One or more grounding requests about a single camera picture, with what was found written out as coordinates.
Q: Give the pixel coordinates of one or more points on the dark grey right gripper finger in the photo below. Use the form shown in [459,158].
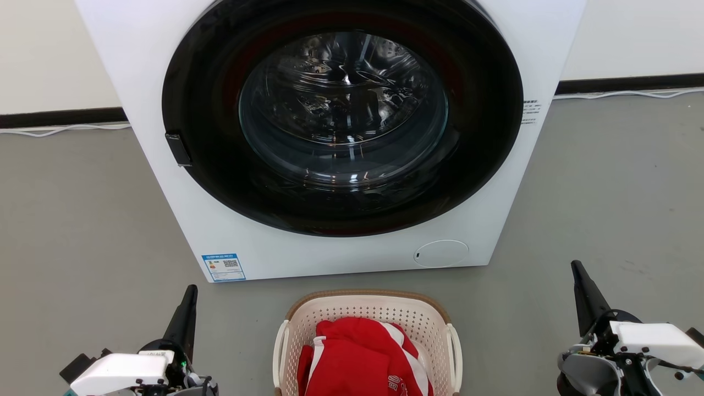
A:
[588,300]

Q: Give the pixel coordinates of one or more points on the round white filter cap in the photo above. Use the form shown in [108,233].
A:
[441,254]

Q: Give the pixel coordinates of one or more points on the blue energy label sticker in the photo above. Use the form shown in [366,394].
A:
[224,267]

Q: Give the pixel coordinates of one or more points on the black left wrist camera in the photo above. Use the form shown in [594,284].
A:
[77,367]

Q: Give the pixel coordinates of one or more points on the black round washer door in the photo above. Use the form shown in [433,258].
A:
[341,209]

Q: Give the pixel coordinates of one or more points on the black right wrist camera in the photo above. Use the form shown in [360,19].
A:
[696,336]

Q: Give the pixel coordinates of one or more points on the white washing machine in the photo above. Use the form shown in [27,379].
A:
[181,220]

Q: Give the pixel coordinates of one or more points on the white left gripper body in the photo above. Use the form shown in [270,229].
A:
[121,371]

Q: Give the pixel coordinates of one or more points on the red and white jersey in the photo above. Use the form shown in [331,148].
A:
[357,357]

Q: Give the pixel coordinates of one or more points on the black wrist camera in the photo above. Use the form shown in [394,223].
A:
[696,336]
[77,367]

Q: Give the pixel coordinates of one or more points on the beige plastic laundry basket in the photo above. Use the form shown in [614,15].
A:
[429,324]

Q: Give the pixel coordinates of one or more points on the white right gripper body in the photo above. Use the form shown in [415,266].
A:
[654,341]

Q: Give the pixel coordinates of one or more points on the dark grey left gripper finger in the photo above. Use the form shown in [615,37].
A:
[184,324]

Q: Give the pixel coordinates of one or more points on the small text washer sticker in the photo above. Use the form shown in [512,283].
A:
[531,112]

